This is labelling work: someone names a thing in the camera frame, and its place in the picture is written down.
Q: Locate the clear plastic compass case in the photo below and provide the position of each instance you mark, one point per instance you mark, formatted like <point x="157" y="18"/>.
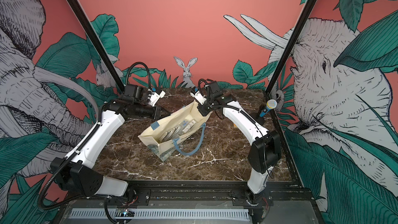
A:
<point x="188" y="126"/>

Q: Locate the cream canvas tote bag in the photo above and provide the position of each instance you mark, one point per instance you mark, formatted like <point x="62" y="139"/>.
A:
<point x="150" y="136"/>

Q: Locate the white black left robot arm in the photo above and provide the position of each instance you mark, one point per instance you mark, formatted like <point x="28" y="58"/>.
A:
<point x="75" y="172"/>

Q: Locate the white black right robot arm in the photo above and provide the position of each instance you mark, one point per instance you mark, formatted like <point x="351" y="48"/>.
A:
<point x="265" y="146"/>

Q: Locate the blue microphone on black stand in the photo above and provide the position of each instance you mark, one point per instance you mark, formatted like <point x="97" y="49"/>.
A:
<point x="270" y="105"/>

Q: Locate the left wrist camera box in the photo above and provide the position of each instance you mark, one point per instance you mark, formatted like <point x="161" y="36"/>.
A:
<point x="154" y="95"/>

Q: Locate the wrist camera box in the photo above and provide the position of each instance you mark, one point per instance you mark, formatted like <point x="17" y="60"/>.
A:
<point x="154" y="95"/>
<point x="198" y="96"/>

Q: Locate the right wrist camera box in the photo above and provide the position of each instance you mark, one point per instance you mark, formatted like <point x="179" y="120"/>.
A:
<point x="198" y="96"/>

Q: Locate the white perforated cable tray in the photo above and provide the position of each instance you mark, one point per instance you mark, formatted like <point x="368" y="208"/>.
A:
<point x="161" y="213"/>

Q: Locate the black front mounting rail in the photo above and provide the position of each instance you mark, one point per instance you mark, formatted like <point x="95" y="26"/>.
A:
<point x="234" y="192"/>

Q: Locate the black left frame post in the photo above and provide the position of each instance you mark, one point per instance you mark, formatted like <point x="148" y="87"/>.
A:
<point x="94" y="38"/>

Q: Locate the black frame post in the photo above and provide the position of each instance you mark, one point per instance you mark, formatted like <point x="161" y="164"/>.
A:
<point x="94" y="38"/>
<point x="308" y="7"/>

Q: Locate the black right frame post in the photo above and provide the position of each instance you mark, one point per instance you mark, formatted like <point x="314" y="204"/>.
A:
<point x="308" y="7"/>

